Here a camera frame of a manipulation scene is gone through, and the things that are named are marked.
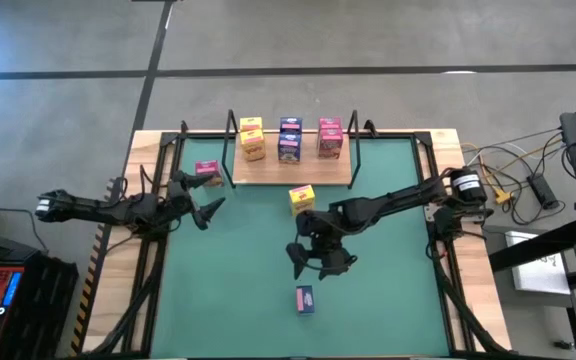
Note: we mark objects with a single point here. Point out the yellow black hazard tape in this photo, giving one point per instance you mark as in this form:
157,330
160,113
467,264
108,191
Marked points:
89,285

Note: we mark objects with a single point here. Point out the blue Frosted Flakes cereal box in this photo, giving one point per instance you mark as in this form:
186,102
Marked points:
289,148
305,300
291,124

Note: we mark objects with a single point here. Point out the black metal shelf frame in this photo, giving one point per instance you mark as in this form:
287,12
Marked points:
224,150
358,150

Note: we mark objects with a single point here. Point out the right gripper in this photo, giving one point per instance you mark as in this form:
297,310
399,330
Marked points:
320,232

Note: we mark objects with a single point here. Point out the magenta Raisin Bran cereal box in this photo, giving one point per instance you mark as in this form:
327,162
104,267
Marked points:
330,123
330,145
210,166

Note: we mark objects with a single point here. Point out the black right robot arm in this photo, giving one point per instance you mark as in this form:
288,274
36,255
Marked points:
393,197

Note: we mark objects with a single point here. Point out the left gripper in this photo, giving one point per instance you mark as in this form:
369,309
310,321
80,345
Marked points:
180,195

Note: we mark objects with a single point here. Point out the black table clamp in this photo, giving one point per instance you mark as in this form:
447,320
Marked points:
369,128
183,128

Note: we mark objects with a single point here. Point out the white board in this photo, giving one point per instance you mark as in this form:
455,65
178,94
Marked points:
543,280

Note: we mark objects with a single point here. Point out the small black floor object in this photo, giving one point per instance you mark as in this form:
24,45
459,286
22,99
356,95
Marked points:
563,344

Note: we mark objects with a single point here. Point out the black power brick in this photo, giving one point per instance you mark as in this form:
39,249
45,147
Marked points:
543,191

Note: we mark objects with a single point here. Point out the teal table mat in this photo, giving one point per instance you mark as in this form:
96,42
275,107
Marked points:
248,280

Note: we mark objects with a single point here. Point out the yellow Corn Pops cereal box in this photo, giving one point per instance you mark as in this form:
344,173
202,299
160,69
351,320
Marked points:
253,147
251,123
302,200

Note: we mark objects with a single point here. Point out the red black equipment case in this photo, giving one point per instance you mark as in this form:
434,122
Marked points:
23,310

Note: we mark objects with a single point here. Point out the black slanted beam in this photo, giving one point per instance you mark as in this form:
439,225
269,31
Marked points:
538,246

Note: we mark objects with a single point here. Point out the black metal table frame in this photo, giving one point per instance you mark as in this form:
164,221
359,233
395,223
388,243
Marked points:
422,142

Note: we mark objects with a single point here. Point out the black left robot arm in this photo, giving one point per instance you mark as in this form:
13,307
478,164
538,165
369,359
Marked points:
93,212

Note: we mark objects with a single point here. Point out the wooden shelf board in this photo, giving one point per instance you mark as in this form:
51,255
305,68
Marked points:
313,172

